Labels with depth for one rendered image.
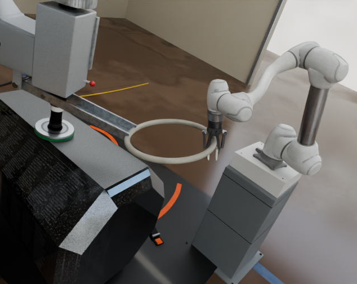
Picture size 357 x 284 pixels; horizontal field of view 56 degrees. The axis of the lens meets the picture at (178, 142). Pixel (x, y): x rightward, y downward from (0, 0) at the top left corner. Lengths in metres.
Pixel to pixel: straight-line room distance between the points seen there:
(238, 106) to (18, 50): 1.11
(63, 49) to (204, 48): 5.71
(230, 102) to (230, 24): 5.44
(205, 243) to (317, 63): 1.55
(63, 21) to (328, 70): 1.27
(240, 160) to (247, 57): 4.62
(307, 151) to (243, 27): 4.93
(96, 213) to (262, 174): 1.08
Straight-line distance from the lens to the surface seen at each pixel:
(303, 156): 2.11
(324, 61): 1.85
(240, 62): 6.85
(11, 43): 1.92
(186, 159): 1.60
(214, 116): 1.72
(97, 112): 1.96
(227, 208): 2.44
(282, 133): 2.23
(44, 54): 1.81
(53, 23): 1.74
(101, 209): 1.77
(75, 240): 1.80
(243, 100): 1.57
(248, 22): 6.77
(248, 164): 2.28
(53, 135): 2.01
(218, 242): 2.63
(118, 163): 1.93
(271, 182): 2.24
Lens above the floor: 1.99
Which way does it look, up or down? 30 degrees down
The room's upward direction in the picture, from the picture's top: 19 degrees clockwise
